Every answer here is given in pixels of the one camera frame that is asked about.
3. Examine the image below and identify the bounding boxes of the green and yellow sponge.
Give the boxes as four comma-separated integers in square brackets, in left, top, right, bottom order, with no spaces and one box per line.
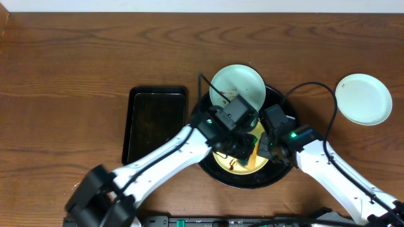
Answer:
[237,138,259,170]

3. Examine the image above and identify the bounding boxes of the yellow plate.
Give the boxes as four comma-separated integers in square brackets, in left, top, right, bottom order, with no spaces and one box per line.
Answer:
[213,122,268,175]

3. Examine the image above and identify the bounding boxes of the light blue plate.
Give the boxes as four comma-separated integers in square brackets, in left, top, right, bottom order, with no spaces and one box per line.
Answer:
[209,64,266,111]
[335,73,393,126]

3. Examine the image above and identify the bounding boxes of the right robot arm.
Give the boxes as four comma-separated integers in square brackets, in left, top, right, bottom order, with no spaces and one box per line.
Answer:
[258,126,403,226]

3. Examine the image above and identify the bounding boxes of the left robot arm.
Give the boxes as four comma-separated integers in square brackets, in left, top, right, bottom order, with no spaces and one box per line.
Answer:
[65,124,212,226]

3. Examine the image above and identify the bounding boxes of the black round tray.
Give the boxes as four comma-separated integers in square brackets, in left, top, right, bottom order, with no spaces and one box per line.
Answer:
[198,84,300,189]

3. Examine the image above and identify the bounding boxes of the black rectangular tray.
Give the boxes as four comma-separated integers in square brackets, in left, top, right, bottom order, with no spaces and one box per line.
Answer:
[121,86,188,165]

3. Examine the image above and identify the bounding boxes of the light blue plate top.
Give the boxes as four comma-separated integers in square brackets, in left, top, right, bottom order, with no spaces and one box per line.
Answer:
[209,64,266,111]

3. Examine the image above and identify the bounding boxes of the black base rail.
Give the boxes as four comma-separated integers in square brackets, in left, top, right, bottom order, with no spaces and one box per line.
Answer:
[62,214,348,227]

